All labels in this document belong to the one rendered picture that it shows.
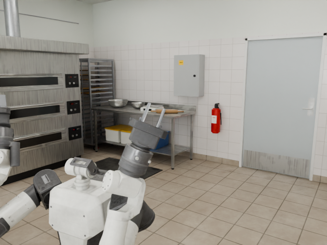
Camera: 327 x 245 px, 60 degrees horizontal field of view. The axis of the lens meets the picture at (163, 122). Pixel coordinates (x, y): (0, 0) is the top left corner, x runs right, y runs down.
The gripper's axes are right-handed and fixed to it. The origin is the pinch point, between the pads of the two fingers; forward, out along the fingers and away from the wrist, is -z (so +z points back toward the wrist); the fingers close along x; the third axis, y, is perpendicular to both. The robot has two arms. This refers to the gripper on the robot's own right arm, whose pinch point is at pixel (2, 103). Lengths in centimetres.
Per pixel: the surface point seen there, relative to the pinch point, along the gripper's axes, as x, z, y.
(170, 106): -283, -103, -289
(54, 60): -292, -167, -87
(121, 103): -337, -120, -218
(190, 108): -247, -90, -306
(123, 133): -341, -64, -219
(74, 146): -355, -43, -131
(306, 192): -94, 68, -356
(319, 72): -53, -89, -380
